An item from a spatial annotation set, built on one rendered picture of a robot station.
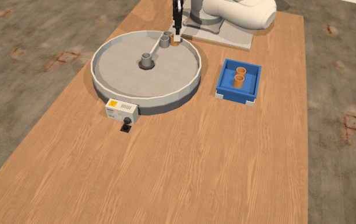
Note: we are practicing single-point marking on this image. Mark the bronze bushing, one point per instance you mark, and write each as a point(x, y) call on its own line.
point(237, 83)
point(172, 42)
point(241, 71)

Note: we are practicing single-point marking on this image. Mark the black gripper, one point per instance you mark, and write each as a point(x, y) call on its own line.
point(177, 12)

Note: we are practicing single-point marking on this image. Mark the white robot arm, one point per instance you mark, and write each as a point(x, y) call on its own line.
point(247, 14)

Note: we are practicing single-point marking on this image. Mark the blue square tray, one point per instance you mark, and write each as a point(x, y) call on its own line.
point(250, 86)

